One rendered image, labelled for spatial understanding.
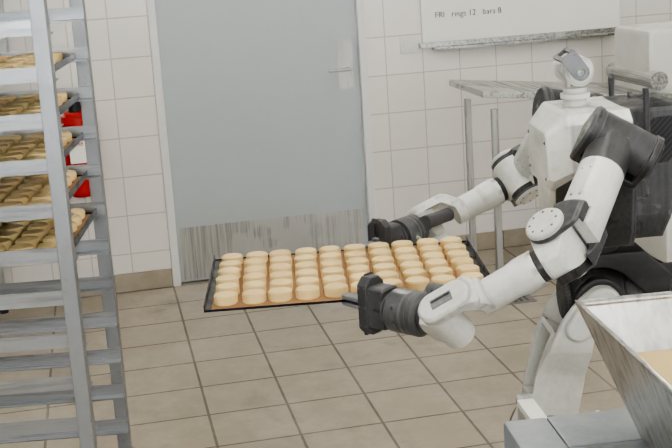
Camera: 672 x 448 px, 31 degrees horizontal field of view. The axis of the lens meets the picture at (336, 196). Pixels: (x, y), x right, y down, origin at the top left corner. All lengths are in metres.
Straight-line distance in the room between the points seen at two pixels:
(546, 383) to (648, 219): 0.43
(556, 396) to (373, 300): 0.57
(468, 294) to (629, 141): 0.45
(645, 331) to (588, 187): 0.97
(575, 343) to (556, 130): 0.48
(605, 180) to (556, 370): 0.57
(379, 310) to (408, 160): 4.02
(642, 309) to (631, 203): 1.25
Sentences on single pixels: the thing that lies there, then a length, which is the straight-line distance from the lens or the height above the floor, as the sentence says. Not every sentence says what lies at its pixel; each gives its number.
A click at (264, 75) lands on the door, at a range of 6.17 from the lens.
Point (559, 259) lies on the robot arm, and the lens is 2.23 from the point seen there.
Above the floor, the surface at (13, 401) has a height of 0.68.
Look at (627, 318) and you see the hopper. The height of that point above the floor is 1.30.
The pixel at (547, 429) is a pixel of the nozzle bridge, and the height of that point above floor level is 1.18.
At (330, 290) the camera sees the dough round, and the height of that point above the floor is 1.01.
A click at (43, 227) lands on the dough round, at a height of 1.15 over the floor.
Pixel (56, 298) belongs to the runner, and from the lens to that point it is 2.47.
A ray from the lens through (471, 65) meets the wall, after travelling 6.39.
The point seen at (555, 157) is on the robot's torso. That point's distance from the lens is 2.54.
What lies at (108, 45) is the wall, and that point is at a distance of 6.06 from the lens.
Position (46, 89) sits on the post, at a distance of 2.35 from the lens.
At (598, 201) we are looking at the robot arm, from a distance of 2.28.
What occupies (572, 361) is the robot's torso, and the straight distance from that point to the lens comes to 2.71.
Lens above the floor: 1.73
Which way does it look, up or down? 12 degrees down
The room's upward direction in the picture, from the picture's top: 4 degrees counter-clockwise
